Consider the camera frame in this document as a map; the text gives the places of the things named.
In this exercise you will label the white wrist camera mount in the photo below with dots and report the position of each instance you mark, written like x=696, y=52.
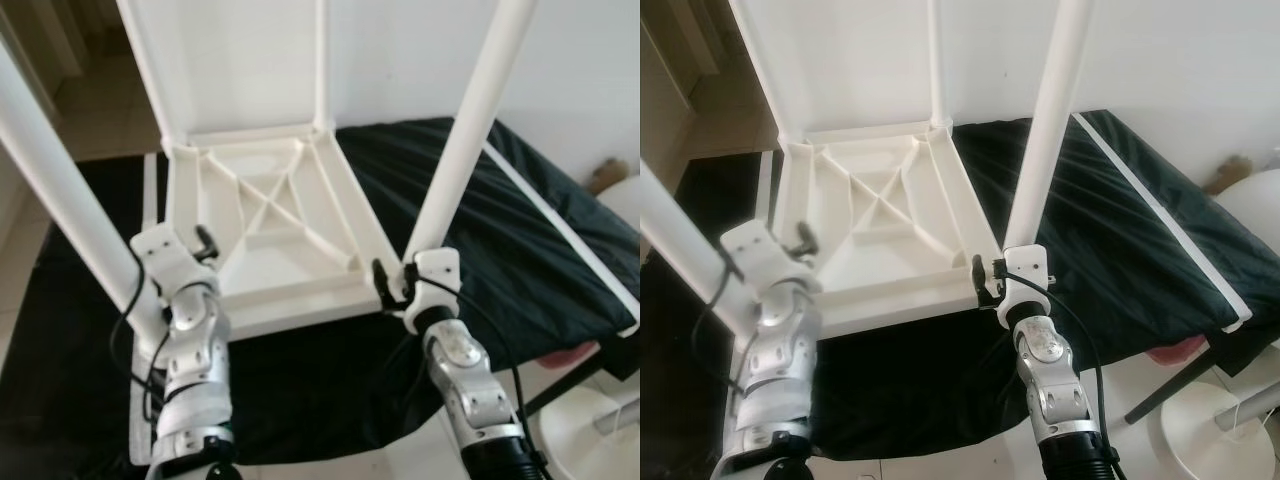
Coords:
x=435, y=280
x=760, y=250
x=1028, y=275
x=165, y=255

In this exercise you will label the white plastic table top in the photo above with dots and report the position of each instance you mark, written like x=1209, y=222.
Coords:
x=260, y=260
x=870, y=260

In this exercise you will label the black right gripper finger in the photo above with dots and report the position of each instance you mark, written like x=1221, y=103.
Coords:
x=381, y=278
x=980, y=274

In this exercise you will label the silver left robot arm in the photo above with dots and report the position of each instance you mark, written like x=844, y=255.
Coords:
x=195, y=370
x=780, y=370

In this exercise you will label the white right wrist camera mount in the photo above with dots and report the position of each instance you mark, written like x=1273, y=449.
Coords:
x=1028, y=275
x=435, y=280

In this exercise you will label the white plastic table leg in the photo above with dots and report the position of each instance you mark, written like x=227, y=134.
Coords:
x=465, y=130
x=155, y=70
x=775, y=70
x=685, y=230
x=939, y=60
x=322, y=60
x=70, y=180
x=1045, y=130

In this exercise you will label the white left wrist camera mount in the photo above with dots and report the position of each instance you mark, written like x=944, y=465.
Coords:
x=165, y=255
x=760, y=250

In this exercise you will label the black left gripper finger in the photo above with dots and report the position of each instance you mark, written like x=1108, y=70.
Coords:
x=207, y=238
x=806, y=236

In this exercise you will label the brown fuzzy object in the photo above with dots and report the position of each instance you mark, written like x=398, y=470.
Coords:
x=1230, y=175
x=608, y=176

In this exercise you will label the white round appliance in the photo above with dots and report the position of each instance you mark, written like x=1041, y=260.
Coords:
x=625, y=205
x=1255, y=220

